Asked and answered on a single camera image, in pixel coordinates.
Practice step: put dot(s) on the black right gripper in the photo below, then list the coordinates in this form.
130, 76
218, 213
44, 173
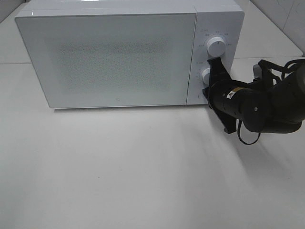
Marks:
226, 97

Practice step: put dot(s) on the white microwave oven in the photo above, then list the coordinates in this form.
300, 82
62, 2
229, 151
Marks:
213, 17

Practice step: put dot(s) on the white microwave door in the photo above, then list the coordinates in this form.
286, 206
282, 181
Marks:
111, 61

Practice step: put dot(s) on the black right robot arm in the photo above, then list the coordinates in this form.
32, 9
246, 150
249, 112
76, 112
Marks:
274, 102

